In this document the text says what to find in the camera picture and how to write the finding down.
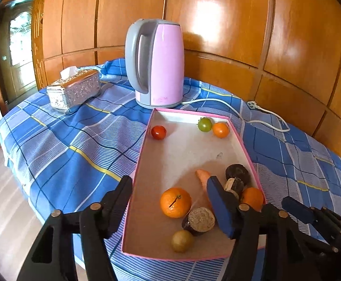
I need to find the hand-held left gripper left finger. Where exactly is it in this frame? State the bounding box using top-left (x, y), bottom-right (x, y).
top-left (17, 175), bottom-right (133, 281)

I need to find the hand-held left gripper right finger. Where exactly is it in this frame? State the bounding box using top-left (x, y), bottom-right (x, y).
top-left (206, 176), bottom-right (314, 281)

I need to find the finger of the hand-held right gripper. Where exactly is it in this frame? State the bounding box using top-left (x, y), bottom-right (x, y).
top-left (281, 196), bottom-right (315, 224)

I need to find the dark cut fruit piece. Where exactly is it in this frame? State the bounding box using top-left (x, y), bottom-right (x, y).
top-left (181, 207), bottom-right (216, 237)
top-left (224, 177), bottom-right (245, 201)

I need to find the orange mandarin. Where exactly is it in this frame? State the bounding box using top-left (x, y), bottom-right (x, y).
top-left (212, 122), bottom-right (230, 139)
top-left (241, 187), bottom-right (264, 211)

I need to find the orange carrot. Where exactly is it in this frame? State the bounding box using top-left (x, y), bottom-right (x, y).
top-left (196, 169), bottom-right (218, 211)

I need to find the dark round fruit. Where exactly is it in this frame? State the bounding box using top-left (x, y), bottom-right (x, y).
top-left (225, 164), bottom-right (250, 186)

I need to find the large orange with stem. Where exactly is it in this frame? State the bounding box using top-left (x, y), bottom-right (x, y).
top-left (159, 187), bottom-right (192, 218)

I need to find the small yellow round fruit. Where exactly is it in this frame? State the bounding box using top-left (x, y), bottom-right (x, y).
top-left (171, 230), bottom-right (194, 253)

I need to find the pink-rimmed white tray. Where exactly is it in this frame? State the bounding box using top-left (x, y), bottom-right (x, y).
top-left (121, 107), bottom-right (267, 261)

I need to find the red tomato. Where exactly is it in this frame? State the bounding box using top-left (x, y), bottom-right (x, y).
top-left (151, 125), bottom-right (167, 139)

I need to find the green lime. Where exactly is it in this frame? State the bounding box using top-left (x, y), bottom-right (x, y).
top-left (198, 117), bottom-right (213, 132)

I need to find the blue plaid tablecloth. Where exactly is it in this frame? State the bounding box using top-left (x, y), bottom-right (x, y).
top-left (0, 58), bottom-right (341, 281)

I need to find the silver embossed tissue box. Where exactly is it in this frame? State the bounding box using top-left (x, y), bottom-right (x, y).
top-left (47, 69), bottom-right (101, 115)

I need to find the white tissue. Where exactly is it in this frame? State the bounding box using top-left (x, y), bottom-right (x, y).
top-left (60, 67), bottom-right (78, 79)

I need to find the pink electric kettle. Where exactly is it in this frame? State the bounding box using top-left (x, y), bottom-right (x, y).
top-left (125, 18), bottom-right (184, 109)

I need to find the wooden door with glass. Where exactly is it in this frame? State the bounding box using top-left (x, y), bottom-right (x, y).
top-left (0, 0), bottom-right (44, 106)

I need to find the wooden panelled wardrobe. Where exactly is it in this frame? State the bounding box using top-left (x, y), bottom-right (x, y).
top-left (31, 0), bottom-right (341, 159)

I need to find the white power cord with plug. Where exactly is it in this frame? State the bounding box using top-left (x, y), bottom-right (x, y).
top-left (180, 98), bottom-right (291, 132)

